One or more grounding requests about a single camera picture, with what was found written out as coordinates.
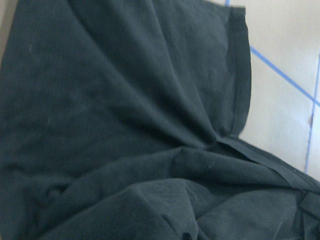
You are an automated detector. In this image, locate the black t-shirt with logo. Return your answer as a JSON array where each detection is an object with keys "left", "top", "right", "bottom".
[{"left": 0, "top": 0, "right": 320, "bottom": 240}]

